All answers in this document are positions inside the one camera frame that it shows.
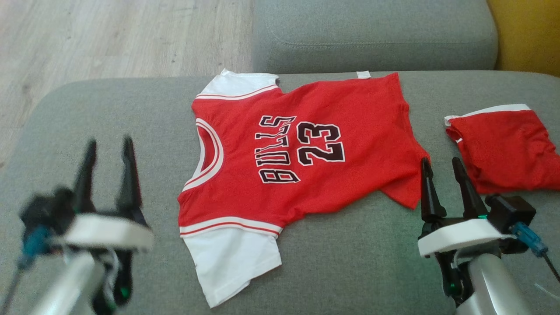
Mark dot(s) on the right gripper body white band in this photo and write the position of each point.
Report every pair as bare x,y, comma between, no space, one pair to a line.
459,236

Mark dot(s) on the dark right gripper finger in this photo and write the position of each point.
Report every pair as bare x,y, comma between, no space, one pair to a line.
430,197
471,197

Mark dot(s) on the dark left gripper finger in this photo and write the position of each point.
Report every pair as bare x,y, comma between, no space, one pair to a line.
130,183
85,183

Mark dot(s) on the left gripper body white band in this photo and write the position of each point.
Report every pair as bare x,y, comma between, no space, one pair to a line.
105,232

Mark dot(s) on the red shorts with white trim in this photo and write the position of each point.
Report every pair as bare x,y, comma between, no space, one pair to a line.
507,148

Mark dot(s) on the red Bulls 23 jersey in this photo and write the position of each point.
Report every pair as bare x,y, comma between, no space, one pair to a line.
350,175

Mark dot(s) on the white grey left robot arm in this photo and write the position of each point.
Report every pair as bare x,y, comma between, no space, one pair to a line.
70,284

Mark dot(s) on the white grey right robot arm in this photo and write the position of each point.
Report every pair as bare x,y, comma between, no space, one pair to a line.
494,284

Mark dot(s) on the large grey sofa seat cushion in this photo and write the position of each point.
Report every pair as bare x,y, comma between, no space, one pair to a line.
350,262

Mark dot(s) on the grey sofa back cushion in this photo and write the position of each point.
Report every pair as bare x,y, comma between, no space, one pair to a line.
376,30

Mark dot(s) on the yellow sofa backrest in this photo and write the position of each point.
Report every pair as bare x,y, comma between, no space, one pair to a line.
529,30

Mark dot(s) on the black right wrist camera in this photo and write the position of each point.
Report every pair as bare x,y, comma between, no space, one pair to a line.
512,212

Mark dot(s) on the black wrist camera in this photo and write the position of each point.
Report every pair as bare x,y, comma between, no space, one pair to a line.
41,210
512,212

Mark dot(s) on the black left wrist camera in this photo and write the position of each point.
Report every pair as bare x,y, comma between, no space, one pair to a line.
41,210

